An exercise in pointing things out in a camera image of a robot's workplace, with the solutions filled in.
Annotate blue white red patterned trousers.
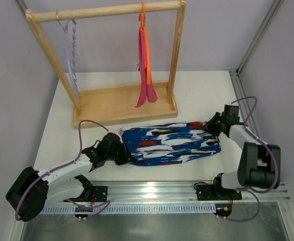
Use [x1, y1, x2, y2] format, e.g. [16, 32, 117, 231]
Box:
[122, 122, 221, 166]

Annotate lilac plastic hanger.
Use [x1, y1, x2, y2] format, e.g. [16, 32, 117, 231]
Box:
[56, 10, 79, 97]

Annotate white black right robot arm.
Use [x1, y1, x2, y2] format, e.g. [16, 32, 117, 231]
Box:
[203, 105, 281, 199]

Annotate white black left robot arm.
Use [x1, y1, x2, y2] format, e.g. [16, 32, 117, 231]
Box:
[6, 133, 135, 222]

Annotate pink cloth on hanger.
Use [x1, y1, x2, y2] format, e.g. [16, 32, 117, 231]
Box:
[135, 26, 158, 108]

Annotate orange plastic hanger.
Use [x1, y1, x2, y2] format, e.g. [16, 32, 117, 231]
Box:
[138, 1, 152, 85]

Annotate wooden clothes rack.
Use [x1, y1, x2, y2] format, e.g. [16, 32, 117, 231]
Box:
[25, 1, 187, 128]

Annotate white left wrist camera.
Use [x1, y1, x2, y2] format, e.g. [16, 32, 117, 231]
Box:
[113, 129, 123, 136]

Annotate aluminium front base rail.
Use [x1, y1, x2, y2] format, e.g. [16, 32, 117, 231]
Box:
[46, 179, 290, 205]

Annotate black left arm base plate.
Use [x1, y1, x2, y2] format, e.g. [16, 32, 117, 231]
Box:
[71, 186, 108, 203]

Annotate aluminium frame rail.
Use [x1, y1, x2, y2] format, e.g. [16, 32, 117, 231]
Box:
[229, 0, 283, 136]

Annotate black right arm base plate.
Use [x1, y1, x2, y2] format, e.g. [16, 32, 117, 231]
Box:
[193, 182, 242, 201]

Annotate slotted grey cable duct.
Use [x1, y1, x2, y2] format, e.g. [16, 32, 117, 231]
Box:
[41, 203, 216, 216]

